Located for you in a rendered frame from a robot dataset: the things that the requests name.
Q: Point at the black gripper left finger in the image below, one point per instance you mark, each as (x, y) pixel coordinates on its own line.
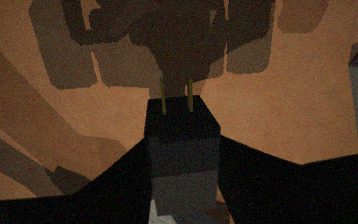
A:
(120, 195)

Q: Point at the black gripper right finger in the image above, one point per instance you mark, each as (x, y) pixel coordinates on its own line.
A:
(259, 188)

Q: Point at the black two-prong plug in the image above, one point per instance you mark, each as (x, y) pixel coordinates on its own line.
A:
(182, 142)

